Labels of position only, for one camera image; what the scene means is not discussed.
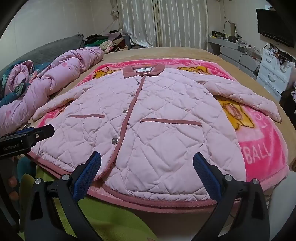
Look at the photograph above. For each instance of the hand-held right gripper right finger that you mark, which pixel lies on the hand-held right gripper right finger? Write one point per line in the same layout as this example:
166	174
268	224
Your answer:
208	176

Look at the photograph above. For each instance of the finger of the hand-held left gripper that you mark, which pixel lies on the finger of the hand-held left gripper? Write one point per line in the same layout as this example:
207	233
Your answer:
44	133

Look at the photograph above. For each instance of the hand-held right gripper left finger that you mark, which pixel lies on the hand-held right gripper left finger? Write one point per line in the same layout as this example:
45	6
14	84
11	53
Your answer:
85	178

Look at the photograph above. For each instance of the pink quilted jacket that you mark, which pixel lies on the pink quilted jacket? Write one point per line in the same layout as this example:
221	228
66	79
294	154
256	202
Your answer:
150	104

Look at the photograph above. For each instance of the dark clothes heap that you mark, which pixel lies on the dark clothes heap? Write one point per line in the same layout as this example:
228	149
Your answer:
288	102

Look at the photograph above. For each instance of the pile of folded clothes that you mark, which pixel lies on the pile of folded clothes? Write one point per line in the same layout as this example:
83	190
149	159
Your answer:
108	41

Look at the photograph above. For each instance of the person's left hand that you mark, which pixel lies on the person's left hand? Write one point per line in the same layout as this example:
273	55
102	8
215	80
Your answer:
11	182

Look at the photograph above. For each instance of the lime green cloth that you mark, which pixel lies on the lime green cloth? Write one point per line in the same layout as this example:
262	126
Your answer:
111	215

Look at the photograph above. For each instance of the pink flamingo comforter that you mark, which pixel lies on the pink flamingo comforter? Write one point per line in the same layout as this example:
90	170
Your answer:
57	76

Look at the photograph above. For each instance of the pink printed bear blanket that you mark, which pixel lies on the pink printed bear blanket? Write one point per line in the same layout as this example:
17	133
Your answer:
261	143

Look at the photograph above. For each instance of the grey quilted pillow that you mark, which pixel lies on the grey quilted pillow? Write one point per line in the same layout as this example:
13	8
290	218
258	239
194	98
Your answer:
46	51

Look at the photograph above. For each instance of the white drawer cabinet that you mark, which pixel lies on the white drawer cabinet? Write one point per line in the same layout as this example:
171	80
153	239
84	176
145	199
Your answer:
272	71

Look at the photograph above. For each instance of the beige bed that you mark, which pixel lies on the beige bed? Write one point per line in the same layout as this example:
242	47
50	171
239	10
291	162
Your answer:
161	53

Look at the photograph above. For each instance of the grey desk with clutter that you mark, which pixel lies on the grey desk with clutter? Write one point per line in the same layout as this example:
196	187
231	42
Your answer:
240	42

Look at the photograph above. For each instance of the shiny white curtains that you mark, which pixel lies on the shiny white curtains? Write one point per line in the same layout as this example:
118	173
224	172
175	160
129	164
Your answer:
175	23

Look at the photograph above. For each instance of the black television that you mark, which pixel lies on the black television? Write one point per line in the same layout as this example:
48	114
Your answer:
272	25

